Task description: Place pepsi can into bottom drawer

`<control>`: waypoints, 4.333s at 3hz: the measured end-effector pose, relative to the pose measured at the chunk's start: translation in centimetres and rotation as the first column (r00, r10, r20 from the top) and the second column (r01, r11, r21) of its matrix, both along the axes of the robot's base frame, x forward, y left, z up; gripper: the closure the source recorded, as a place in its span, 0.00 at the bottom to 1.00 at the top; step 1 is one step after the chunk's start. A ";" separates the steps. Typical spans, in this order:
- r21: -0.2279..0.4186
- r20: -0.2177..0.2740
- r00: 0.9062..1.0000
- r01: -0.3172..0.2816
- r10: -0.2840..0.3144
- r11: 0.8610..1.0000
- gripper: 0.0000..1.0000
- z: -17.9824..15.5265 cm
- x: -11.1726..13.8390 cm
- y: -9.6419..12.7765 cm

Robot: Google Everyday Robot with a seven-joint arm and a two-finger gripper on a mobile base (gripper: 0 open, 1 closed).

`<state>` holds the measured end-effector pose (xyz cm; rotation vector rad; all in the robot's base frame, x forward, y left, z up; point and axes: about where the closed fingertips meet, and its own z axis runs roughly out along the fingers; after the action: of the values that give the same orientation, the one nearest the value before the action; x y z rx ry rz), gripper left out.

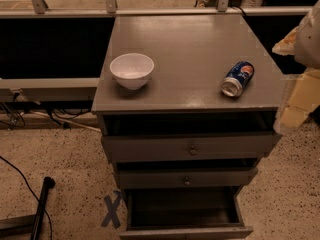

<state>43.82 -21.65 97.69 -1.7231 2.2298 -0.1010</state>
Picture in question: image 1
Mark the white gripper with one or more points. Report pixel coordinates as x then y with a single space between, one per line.
308 40

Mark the blue pepsi can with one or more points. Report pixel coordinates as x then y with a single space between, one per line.
236 80

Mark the grey drawer cabinet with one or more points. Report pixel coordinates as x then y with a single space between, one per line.
192 55

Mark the grey top drawer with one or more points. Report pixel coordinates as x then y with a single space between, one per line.
182 137

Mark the grey drawer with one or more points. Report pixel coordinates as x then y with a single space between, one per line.
182 174
184 214
182 137

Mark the grey middle drawer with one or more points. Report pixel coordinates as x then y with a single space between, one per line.
182 174

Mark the grey bottom drawer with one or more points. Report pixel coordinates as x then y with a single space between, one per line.
184 214

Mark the white ceramic bowl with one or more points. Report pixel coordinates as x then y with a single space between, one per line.
132 70

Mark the blue tape cross mark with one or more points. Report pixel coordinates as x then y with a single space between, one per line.
112 206

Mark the grey metal railing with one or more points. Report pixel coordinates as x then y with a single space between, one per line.
53 7

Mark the black metal stand leg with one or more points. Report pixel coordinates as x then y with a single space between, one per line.
32 223

